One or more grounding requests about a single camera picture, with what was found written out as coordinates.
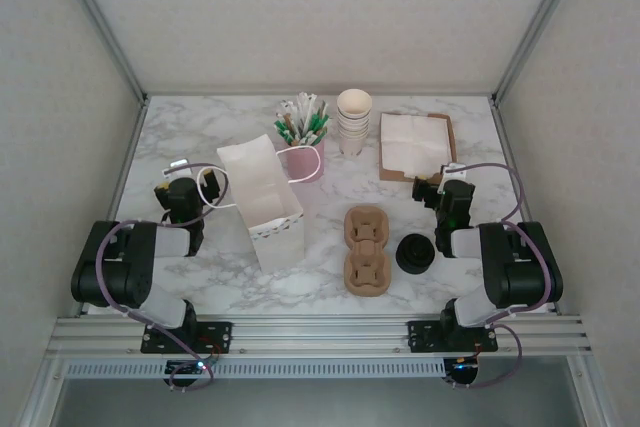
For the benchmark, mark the brown pulp cup carrier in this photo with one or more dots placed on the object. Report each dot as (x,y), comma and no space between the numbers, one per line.
(367,252)

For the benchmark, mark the aluminium frame post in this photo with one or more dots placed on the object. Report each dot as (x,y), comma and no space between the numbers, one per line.
(538,22)
(104,27)

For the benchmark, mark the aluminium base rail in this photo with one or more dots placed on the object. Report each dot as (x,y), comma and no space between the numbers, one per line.
(320,337)

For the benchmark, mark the small circuit board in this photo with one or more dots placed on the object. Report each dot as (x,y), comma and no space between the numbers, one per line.
(185,368)
(462,369)

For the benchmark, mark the black plastic cup lid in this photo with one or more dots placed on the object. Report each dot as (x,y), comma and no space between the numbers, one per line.
(415,268)
(415,247)

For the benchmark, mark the pink cylindrical holder cup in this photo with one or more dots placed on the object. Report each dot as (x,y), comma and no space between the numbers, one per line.
(305,164)

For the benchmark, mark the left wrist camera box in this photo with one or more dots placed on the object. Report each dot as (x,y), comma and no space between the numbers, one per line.
(177,166)

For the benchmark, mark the white printed paper bag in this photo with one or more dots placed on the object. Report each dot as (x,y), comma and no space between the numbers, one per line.
(270,242)

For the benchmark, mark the white sugar stick packet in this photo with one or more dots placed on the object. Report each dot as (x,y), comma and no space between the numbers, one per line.
(286,108)
(307,106)
(324,109)

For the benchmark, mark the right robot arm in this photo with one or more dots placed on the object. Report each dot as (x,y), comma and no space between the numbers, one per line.
(515,267)

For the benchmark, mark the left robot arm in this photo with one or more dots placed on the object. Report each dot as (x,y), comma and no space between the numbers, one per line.
(125,267)

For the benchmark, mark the brown sugar stick packet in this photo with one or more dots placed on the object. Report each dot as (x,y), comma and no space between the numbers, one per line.
(291,128)

